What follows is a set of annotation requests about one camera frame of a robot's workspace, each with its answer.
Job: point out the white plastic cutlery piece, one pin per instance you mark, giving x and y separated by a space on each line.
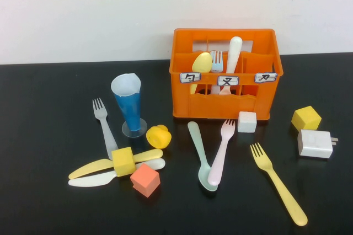
234 53

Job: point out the paper label marked knife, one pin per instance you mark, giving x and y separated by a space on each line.
265 77

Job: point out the orange plastic cutlery holder crate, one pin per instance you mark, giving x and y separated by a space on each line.
248 105

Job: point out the yellow plastic fork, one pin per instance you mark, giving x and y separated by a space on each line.
278 185

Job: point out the paper label marked fork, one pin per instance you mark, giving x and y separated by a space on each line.
228 80

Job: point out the orange foam cube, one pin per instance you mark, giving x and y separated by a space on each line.
144 181

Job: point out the yellow round plastic cap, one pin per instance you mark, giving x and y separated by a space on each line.
158 137

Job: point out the grey plastic fork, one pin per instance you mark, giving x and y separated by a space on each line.
106 130

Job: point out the white plug charger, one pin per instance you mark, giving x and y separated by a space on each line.
314 144

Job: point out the light blue plastic fork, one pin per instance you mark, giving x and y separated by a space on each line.
217 65

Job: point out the yellow plastic spoon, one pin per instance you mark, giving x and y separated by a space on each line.
202 62

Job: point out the paper label marked spoon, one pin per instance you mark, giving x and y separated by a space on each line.
190 77

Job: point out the yellow plastic knife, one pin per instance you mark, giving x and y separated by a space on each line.
85 170

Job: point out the white foam cube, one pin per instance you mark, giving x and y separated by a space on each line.
246 122

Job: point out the mint green plastic spoon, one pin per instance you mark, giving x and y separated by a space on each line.
197 146

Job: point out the pink plastic fork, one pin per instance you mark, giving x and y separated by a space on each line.
220 157

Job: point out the white plastic knife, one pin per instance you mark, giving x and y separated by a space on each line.
88 182

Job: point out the blue paper cone cup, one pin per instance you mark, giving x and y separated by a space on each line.
129 108

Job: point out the yellow foam cube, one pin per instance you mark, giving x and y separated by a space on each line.
306 119
122 162

